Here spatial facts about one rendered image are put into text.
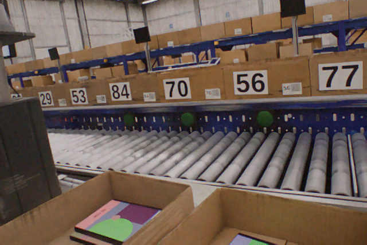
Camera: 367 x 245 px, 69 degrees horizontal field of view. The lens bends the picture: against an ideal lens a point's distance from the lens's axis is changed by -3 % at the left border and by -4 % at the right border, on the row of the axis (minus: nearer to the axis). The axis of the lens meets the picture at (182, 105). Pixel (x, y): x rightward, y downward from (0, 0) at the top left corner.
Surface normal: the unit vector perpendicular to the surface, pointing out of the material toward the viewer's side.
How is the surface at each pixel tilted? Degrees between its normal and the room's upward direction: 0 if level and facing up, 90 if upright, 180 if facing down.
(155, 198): 89
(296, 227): 89
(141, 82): 90
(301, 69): 90
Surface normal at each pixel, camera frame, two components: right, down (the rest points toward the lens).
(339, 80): -0.48, 0.22
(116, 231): -0.14, -0.97
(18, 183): 0.83, -0.02
